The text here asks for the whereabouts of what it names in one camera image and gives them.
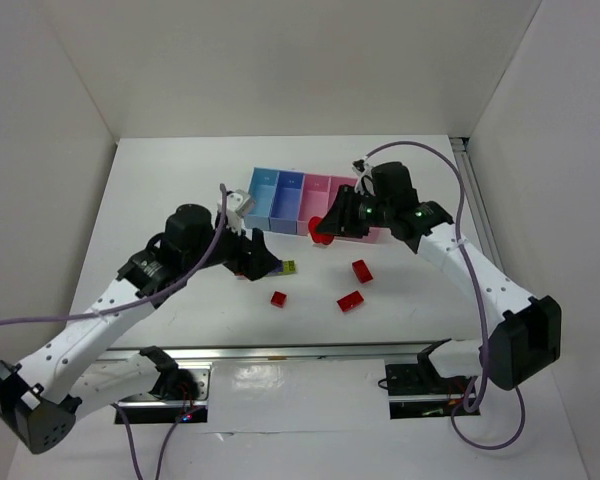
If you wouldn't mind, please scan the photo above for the purple lego brick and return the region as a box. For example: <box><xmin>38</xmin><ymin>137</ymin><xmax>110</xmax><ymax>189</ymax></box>
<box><xmin>269</xmin><ymin>262</ymin><xmax>286</xmax><ymax>276</ymax></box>

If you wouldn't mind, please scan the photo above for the aluminium rail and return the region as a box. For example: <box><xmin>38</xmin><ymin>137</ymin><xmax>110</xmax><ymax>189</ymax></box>
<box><xmin>92</xmin><ymin>341</ymin><xmax>444</xmax><ymax>364</ymax></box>
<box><xmin>449</xmin><ymin>137</ymin><xmax>503</xmax><ymax>270</ymax></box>

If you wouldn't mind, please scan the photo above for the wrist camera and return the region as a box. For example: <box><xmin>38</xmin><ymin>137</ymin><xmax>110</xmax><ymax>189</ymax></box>
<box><xmin>225</xmin><ymin>189</ymin><xmax>255</xmax><ymax>235</ymax></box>
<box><xmin>352</xmin><ymin>157</ymin><xmax>374</xmax><ymax>196</ymax></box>

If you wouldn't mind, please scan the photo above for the red lego brick far right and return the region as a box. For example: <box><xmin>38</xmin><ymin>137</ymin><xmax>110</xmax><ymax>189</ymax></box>
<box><xmin>352</xmin><ymin>259</ymin><xmax>373</xmax><ymax>284</ymax></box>

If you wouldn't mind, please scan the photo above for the aluminium rail right side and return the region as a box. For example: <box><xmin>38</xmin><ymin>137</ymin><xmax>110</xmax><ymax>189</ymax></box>
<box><xmin>449</xmin><ymin>137</ymin><xmax>503</xmax><ymax>270</ymax></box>

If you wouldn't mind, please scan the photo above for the red rounded lego brick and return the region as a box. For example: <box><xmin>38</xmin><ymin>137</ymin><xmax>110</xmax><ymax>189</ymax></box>
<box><xmin>308</xmin><ymin>216</ymin><xmax>334</xmax><ymax>246</ymax></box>

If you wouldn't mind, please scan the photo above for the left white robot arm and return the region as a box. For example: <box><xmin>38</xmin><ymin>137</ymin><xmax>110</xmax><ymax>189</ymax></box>
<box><xmin>0</xmin><ymin>204</ymin><xmax>281</xmax><ymax>455</ymax></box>

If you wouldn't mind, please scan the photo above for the lime green lego brick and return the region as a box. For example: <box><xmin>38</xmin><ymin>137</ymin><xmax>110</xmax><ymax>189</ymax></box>
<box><xmin>278</xmin><ymin>260</ymin><xmax>297</xmax><ymax>275</ymax></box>

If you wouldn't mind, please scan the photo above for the red lego brick front right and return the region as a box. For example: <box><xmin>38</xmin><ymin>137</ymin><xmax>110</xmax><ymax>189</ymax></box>
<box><xmin>336</xmin><ymin>290</ymin><xmax>364</xmax><ymax>313</ymax></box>

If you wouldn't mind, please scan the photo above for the small red lego brick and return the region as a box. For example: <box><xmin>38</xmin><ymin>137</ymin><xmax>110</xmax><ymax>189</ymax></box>
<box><xmin>270</xmin><ymin>291</ymin><xmax>288</xmax><ymax>308</ymax></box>

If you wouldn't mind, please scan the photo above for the small pink bin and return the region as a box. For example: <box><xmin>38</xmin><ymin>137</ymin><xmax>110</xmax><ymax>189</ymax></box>
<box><xmin>297</xmin><ymin>174</ymin><xmax>331</xmax><ymax>236</ymax></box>

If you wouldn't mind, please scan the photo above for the aluminium rail front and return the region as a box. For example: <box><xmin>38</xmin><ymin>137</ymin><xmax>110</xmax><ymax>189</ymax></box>
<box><xmin>92</xmin><ymin>341</ymin><xmax>444</xmax><ymax>364</ymax></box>

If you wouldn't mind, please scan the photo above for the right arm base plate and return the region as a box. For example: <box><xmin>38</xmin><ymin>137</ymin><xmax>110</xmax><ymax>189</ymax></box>
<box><xmin>377</xmin><ymin>364</ymin><xmax>469</xmax><ymax>420</ymax></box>

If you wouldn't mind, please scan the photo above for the light blue bin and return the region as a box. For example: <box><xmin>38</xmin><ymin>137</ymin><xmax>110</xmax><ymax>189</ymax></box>
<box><xmin>245</xmin><ymin>168</ymin><xmax>279</xmax><ymax>231</ymax></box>

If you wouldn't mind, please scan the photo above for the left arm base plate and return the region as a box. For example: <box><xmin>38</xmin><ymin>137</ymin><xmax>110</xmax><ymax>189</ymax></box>
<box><xmin>118</xmin><ymin>362</ymin><xmax>211</xmax><ymax>425</ymax></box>

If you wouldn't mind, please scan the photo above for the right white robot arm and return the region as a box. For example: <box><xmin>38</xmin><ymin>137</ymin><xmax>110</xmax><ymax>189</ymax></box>
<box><xmin>315</xmin><ymin>160</ymin><xmax>562</xmax><ymax>391</ymax></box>

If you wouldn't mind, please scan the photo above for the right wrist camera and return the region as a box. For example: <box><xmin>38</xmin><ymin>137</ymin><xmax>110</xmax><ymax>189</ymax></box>
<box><xmin>352</xmin><ymin>157</ymin><xmax>374</xmax><ymax>196</ymax></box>

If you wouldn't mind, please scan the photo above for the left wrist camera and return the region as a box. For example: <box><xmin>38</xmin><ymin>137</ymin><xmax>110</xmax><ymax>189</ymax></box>
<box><xmin>225</xmin><ymin>189</ymin><xmax>255</xmax><ymax>235</ymax></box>

